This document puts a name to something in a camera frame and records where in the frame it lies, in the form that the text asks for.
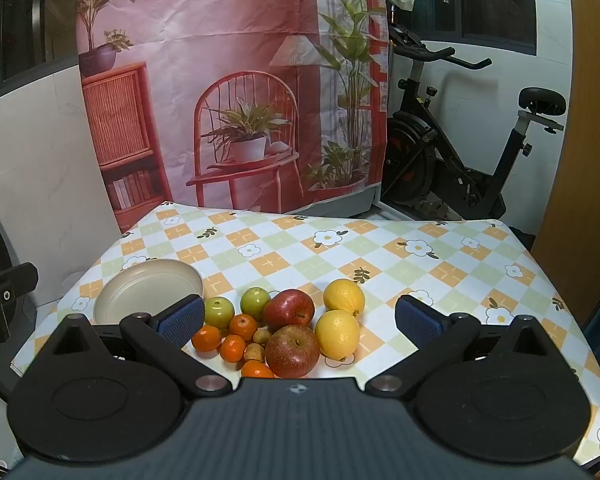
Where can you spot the yellow lemon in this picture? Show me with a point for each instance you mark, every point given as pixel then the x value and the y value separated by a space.
pixel 344 297
pixel 337 334

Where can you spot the brown wooden door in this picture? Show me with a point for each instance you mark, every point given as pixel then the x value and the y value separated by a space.
pixel 580 160

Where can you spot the green jujube fruit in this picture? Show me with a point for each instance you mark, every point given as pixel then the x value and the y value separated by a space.
pixel 218 311
pixel 255 301

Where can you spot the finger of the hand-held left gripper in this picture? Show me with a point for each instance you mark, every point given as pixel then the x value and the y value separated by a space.
pixel 10 285

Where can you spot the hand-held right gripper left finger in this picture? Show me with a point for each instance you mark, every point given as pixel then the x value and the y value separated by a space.
pixel 180 322

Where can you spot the orange tangerine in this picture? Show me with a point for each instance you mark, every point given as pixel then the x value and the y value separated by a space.
pixel 206 338
pixel 232 348
pixel 256 371
pixel 243 326

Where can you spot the small tan fruit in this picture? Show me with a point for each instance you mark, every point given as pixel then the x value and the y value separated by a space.
pixel 253 351
pixel 261 335

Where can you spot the red apple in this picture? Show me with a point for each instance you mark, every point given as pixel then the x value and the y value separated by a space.
pixel 289 308
pixel 292 351

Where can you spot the beige round plate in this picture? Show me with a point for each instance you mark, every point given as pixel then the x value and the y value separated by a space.
pixel 145 290

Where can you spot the dark window with bars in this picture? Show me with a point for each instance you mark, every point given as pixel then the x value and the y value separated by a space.
pixel 20 20

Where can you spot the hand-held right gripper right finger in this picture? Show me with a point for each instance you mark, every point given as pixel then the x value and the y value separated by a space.
pixel 420 322

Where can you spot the black exercise bike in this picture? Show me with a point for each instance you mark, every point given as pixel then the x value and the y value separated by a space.
pixel 420 160

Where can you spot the pink printed backdrop cloth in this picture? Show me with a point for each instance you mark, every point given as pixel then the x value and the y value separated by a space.
pixel 205 35

